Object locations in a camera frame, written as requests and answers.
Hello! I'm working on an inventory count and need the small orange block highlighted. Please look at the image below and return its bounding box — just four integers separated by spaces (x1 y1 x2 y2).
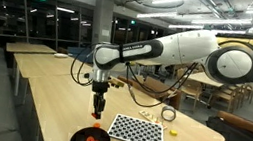
92 121 101 129

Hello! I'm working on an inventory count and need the black white checkerboard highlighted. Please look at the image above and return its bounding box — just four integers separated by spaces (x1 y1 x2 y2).
105 112 168 141

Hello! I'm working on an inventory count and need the white plate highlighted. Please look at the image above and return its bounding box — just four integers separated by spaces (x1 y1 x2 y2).
53 52 69 60

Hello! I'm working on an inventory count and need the long wooden dining table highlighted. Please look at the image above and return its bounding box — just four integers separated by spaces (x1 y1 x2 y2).
183 69 228 111

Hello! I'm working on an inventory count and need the light wooden table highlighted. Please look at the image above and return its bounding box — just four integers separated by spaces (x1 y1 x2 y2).
133 59 163 71
7 48 102 109
3 39 58 76

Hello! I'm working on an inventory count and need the wooden peg toy board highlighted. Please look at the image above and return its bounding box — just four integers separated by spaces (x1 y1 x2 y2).
136 108 171 131

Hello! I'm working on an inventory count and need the silver duct tape roll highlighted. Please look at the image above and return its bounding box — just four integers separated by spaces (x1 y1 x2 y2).
160 104 179 123

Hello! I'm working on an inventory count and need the wooden dining chair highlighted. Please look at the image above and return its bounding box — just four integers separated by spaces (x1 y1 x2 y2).
242 81 253 105
209 79 244 116
179 78 206 114

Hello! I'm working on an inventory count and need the blue sofa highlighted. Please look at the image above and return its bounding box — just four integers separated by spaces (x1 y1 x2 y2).
65 45 96 65

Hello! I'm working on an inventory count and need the yellow cube block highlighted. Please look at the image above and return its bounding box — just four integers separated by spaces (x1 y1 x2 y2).
168 129 179 138

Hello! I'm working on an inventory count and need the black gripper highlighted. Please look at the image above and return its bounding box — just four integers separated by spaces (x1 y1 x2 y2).
87 81 110 121

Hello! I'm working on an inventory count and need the black bowl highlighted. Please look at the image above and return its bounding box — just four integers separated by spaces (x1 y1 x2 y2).
70 123 113 141

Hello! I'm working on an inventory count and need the black cable silver connector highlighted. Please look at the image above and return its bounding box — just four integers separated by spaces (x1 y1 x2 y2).
119 51 201 116

